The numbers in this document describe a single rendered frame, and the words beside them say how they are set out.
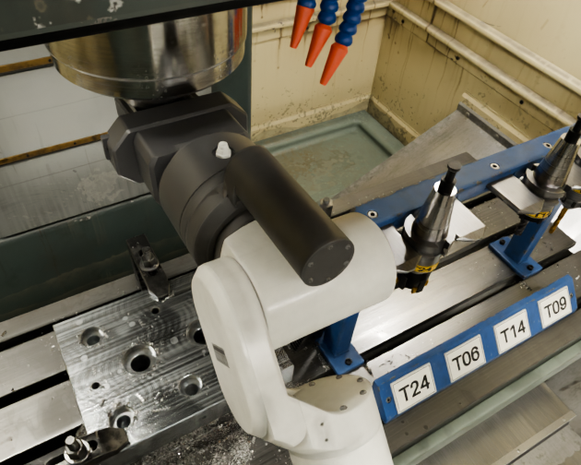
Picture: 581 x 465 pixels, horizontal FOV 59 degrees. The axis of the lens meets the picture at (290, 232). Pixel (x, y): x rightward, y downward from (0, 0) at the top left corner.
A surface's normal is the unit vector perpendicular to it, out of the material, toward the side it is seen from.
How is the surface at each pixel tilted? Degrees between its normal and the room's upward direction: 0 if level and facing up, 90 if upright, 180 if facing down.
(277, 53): 90
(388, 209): 0
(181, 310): 0
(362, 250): 24
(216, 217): 56
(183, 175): 43
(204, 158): 18
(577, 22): 90
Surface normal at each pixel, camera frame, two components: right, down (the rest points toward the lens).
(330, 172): 0.07, -0.68
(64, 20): 0.50, 0.66
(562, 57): -0.87, 0.33
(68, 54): -0.54, 0.59
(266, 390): 0.44, -0.03
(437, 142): -0.29, -0.48
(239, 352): -0.30, 0.19
